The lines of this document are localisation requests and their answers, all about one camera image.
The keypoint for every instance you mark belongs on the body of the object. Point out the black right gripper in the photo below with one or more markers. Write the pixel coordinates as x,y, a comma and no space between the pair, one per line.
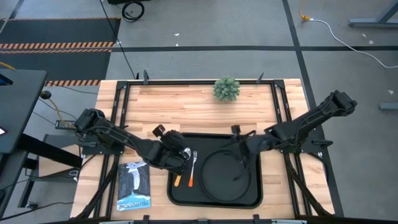
248,146

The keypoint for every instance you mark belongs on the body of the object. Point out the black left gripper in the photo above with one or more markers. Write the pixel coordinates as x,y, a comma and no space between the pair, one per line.
172,146

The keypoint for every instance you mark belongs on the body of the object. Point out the black round plate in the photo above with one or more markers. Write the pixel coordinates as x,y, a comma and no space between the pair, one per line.
222,183

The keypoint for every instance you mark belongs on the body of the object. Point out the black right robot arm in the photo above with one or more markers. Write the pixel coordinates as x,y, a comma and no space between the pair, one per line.
304,121

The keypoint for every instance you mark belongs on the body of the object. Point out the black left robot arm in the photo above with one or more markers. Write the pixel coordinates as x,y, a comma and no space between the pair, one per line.
124,137

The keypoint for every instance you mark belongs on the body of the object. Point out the black rectangular plastic tray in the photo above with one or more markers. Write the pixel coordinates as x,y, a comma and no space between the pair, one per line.
217,199

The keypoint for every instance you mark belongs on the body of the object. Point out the Yellowstone waterfall picture book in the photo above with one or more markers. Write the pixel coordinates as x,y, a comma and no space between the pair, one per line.
133,186

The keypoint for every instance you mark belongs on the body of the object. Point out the small green artificial plant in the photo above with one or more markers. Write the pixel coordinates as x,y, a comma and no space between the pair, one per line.
226,88

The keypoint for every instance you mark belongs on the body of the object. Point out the black table clamp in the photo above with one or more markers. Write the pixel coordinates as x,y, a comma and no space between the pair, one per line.
260,77
145,77

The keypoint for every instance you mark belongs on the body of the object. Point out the black hazard-striped floor mat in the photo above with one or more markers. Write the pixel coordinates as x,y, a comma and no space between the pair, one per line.
53,67
59,29

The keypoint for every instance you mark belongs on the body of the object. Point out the grey metal desk foot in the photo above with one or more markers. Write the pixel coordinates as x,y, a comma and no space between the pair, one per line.
388,106

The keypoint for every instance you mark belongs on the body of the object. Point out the black side desk top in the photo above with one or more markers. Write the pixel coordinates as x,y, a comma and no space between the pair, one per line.
18,105

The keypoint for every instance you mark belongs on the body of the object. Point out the grey metal desk leg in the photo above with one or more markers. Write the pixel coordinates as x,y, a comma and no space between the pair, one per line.
376,18

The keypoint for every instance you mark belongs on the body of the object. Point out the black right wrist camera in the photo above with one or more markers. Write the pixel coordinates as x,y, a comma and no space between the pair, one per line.
235,128

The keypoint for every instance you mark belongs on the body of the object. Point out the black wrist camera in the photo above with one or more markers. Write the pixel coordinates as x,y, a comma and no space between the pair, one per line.
235,128
158,130

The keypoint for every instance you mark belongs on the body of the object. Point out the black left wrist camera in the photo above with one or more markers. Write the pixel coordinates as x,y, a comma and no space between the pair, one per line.
158,130

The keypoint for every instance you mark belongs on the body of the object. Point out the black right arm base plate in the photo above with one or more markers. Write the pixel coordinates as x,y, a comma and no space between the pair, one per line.
314,146

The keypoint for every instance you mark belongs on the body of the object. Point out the black metal table frame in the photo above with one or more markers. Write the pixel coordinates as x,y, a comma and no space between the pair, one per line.
122,93

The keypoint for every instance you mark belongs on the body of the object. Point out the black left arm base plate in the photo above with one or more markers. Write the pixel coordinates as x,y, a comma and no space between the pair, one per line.
90,147

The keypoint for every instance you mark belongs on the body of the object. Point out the black side desk frame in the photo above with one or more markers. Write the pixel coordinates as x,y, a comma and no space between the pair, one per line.
40,152

